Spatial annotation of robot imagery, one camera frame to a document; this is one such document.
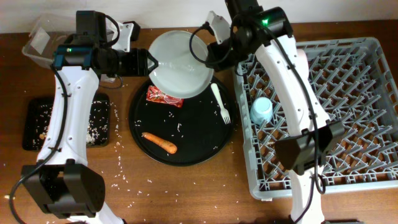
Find red snack wrapper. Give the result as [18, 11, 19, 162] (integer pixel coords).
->
[146, 85, 183, 108]

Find grey plastic plate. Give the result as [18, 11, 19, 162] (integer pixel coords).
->
[149, 30, 214, 98]

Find light blue plastic cup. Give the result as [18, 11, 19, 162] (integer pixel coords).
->
[249, 97, 273, 125]

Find rice and nut leftovers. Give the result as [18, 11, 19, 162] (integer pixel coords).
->
[30, 102, 109, 147]

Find orange carrot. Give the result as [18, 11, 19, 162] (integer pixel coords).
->
[142, 132, 177, 154]

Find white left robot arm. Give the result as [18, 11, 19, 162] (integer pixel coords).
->
[19, 11, 158, 223]

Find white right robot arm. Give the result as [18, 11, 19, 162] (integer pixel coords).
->
[202, 1, 345, 223]

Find clear plastic waste bin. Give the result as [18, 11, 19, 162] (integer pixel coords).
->
[22, 11, 134, 78]

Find grey dishwasher rack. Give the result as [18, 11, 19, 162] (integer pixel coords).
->
[234, 37, 397, 201]

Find white plastic fork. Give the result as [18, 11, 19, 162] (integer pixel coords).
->
[211, 83, 231, 124]

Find round black serving tray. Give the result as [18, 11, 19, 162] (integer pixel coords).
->
[128, 77, 236, 166]

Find black rectangular food tray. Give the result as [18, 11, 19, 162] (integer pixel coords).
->
[22, 92, 111, 152]

